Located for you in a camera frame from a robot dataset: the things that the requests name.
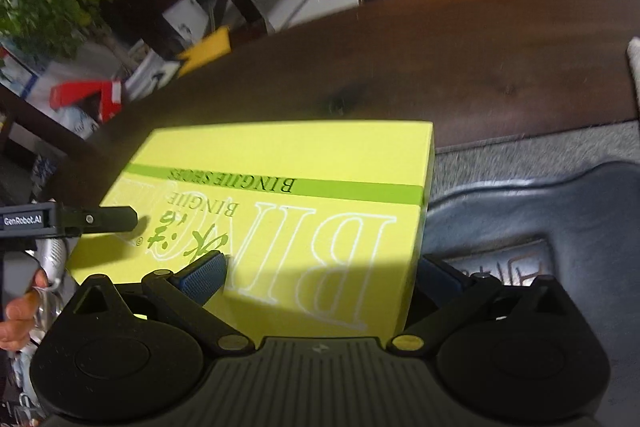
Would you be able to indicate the blue and white boxes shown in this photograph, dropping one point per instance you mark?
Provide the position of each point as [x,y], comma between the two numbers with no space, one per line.
[22,74]

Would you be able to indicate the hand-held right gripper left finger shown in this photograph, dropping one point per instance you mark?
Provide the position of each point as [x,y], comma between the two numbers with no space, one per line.
[205,279]

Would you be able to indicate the person's left hand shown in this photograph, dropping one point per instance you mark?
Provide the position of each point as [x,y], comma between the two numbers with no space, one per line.
[17,322]

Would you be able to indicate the yellow-green shoe box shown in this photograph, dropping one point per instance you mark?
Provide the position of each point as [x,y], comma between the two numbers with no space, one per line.
[300,207]

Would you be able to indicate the red box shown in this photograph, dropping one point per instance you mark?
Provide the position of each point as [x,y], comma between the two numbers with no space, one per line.
[85,97]

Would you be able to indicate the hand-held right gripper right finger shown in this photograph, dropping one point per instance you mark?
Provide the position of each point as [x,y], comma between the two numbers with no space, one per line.
[440,279]

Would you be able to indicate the white carton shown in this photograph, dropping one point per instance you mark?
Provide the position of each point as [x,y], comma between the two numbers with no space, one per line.
[190,19]

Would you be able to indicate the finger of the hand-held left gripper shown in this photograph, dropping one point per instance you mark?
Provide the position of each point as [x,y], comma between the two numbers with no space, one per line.
[100,219]

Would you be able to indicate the grey stone tea tray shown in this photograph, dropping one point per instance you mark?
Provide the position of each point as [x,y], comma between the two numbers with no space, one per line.
[525,207]

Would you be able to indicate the grey towel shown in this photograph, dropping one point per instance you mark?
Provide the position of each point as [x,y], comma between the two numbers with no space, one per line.
[635,77]

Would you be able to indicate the silver crinkled wrap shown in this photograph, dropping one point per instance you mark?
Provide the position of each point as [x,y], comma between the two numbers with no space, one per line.
[52,259]

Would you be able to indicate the yellow flat object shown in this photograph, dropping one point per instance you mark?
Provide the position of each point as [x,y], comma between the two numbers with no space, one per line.
[207,52]

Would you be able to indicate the wooden desktop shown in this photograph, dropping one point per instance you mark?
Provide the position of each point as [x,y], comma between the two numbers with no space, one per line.
[450,72]

